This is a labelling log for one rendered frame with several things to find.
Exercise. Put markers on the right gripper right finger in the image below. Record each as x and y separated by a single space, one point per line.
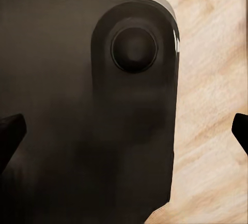
240 130

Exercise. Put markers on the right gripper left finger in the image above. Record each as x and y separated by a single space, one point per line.
12 131

